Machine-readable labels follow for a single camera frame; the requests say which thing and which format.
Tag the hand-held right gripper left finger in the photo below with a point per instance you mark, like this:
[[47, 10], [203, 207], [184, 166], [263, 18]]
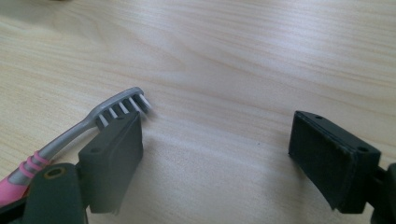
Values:
[[110, 161]]

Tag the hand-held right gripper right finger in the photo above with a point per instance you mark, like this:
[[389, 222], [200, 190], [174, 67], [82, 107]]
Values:
[[334, 158]]

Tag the grey and pink toothbrush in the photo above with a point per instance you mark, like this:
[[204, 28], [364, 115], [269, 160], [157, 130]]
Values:
[[62, 141]]

